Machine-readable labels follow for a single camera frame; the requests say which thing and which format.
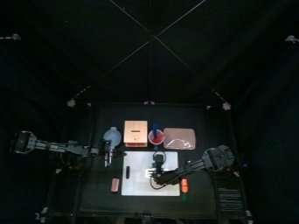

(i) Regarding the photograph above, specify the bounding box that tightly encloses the pink square plate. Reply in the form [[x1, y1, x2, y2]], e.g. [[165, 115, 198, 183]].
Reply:
[[163, 127, 198, 151]]

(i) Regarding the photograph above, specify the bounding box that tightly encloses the white cutting board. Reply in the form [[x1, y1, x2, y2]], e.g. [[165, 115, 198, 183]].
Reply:
[[121, 150, 182, 197]]

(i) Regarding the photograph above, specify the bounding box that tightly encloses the light blue bowl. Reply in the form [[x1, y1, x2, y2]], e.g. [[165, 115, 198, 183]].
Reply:
[[102, 126, 123, 148]]

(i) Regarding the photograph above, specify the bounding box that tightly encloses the red plastic cup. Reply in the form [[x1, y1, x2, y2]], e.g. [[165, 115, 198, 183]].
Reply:
[[147, 129, 166, 145]]

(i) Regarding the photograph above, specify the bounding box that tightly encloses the wooden box with red drawer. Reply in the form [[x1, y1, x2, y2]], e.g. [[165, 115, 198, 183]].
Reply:
[[123, 120, 150, 148]]

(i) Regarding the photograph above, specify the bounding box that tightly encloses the white text label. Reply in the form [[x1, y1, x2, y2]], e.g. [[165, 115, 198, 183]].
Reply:
[[218, 187, 243, 213]]

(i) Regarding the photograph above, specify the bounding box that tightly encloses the thin diagonal cord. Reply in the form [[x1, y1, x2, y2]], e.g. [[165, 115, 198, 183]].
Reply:
[[108, 0, 231, 109], [70, 0, 207, 104]]

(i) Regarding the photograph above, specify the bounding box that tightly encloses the vertical frame pole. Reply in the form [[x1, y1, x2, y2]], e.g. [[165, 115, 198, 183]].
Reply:
[[147, 38, 155, 105]]

